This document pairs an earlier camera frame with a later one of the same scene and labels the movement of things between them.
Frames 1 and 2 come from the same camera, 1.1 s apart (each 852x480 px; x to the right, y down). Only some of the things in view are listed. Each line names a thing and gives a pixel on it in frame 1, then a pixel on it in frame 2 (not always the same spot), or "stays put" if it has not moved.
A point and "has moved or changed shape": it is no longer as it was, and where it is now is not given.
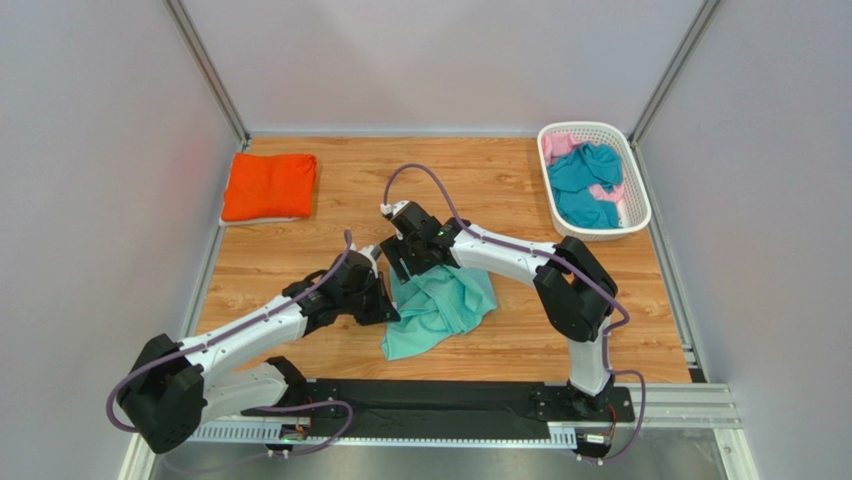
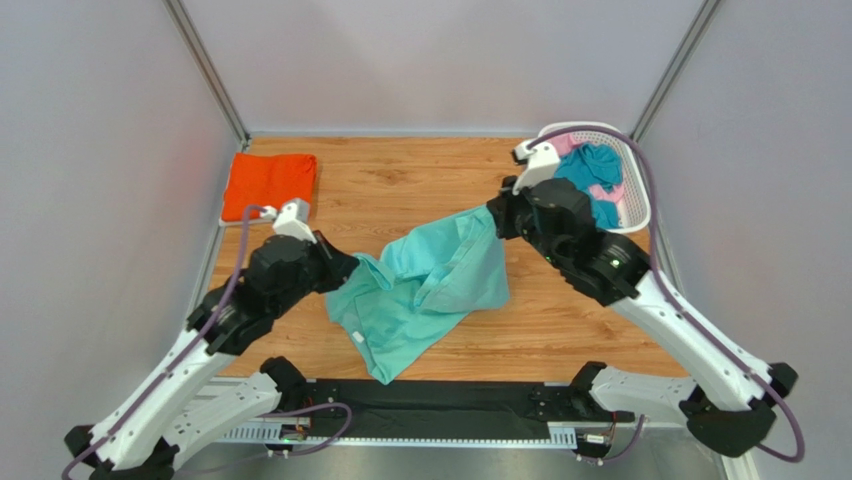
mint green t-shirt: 434,306 has moved or changed shape
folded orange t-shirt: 269,187 stays put
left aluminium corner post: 209,71 stays put
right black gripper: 407,256 → 505,214
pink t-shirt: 558,143 stays put
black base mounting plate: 447,408 stays put
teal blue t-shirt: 576,171 stays put
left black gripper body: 351,302 → 306,286
